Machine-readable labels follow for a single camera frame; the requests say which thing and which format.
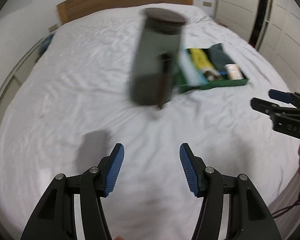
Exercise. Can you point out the yellow grey towel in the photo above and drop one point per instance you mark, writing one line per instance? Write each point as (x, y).
(203, 65)

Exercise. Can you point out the green tray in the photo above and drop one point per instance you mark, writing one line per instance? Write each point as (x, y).
(183, 87)

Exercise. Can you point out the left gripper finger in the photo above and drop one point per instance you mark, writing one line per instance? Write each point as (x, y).
(272, 109)
(281, 96)

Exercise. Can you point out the white wardrobe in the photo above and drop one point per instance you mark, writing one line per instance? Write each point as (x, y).
(270, 26)

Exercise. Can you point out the wall socket plate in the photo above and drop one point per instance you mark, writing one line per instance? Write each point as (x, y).
(207, 4)

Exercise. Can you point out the dark glass jar with lid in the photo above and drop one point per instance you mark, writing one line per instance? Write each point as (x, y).
(155, 62)

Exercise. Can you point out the dark grey towel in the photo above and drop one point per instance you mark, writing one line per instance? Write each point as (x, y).
(218, 57)

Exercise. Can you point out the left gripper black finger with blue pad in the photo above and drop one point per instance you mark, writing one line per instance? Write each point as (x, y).
(249, 216)
(54, 215)

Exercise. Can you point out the clear zip bag blue strip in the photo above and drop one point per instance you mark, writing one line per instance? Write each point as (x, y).
(193, 77)

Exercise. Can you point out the blue cloth on nightstand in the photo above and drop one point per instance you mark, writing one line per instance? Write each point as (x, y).
(45, 44)

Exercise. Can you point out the white bed sheet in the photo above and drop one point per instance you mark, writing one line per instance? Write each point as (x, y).
(75, 106)

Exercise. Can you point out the left bedside table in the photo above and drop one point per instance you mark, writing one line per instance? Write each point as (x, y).
(23, 68)

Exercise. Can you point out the tissue packet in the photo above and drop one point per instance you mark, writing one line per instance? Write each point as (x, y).
(233, 72)

